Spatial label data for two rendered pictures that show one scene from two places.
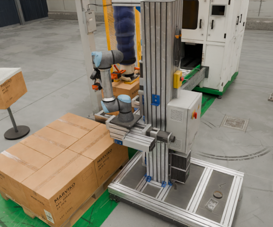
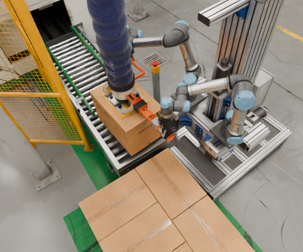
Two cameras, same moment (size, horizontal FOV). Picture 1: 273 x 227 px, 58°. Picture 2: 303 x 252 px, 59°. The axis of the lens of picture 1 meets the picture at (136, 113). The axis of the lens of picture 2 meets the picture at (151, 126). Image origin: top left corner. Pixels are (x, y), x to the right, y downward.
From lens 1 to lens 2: 2.56 m
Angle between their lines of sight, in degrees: 51
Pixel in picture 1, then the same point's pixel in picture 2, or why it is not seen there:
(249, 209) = not seen: hidden behind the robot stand
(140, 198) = (240, 174)
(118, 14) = (120, 29)
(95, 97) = (37, 160)
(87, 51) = not seen: outside the picture
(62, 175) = (223, 233)
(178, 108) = (266, 83)
